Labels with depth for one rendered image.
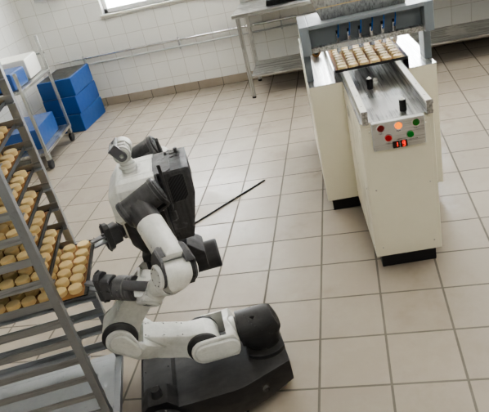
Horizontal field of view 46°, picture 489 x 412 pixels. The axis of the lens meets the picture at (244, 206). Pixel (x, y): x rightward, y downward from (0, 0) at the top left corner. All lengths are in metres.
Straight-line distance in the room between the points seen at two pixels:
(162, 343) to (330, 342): 0.80
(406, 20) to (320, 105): 0.65
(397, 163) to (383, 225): 0.34
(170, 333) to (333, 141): 1.64
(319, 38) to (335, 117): 0.46
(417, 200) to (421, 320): 0.59
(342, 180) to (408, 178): 0.80
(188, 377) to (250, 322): 0.36
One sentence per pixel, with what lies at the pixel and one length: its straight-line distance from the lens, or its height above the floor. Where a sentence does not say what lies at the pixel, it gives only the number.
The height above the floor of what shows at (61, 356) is 0.23.
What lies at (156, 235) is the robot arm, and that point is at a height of 1.03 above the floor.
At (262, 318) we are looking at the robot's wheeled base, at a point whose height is 0.34.
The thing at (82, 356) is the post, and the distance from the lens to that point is 2.23.
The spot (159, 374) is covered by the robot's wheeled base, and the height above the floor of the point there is 0.19.
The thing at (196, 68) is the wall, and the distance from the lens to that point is 6.97.
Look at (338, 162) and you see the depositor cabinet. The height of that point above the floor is 0.34.
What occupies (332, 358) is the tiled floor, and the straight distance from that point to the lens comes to 2.68.
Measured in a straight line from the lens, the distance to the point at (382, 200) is 2.92.
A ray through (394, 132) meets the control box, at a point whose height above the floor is 0.78.
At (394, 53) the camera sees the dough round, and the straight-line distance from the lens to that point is 3.45.
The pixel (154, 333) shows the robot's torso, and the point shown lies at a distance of 2.43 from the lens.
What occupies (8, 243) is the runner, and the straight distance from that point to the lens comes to 2.03.
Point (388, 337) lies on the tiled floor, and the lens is 2.75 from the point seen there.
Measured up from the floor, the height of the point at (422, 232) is 0.19.
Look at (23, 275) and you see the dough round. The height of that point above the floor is 0.88.
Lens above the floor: 1.86
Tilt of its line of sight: 28 degrees down
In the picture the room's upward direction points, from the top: 14 degrees counter-clockwise
